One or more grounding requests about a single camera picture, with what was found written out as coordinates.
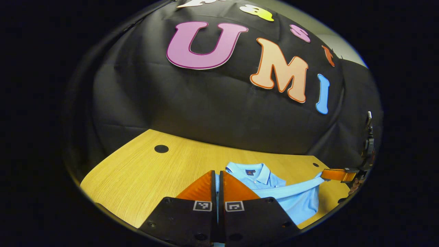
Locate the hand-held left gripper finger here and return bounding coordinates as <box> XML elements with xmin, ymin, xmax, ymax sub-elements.
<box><xmin>218</xmin><ymin>170</ymin><xmax>301</xmax><ymax>246</ymax></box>
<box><xmin>139</xmin><ymin>170</ymin><xmax>218</xmax><ymax>246</ymax></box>

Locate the light blue T-shirt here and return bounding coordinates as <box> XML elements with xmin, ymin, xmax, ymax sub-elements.
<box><xmin>214</xmin><ymin>162</ymin><xmax>325</xmax><ymax>226</ymax></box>

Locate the black backdrop cloth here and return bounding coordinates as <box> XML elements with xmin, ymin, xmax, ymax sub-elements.
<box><xmin>63</xmin><ymin>0</ymin><xmax>384</xmax><ymax>179</ymax></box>

